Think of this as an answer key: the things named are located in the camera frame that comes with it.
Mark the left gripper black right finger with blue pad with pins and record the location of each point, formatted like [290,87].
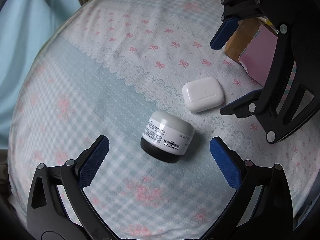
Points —
[261,206]

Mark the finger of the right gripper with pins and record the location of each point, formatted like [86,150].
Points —
[244,106]
[234,11]

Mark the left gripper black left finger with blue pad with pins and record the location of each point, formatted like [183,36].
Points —
[57,205]

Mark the white earbuds case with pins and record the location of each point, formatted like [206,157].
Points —
[203,94]

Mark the white black cream jar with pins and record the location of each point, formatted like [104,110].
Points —
[166,137]

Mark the cardboard box pink lining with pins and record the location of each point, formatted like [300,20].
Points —
[253,45]

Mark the floral bed sheet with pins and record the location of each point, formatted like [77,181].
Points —
[105,72]

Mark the light blue hanging cloth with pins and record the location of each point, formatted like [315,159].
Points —
[25,26]

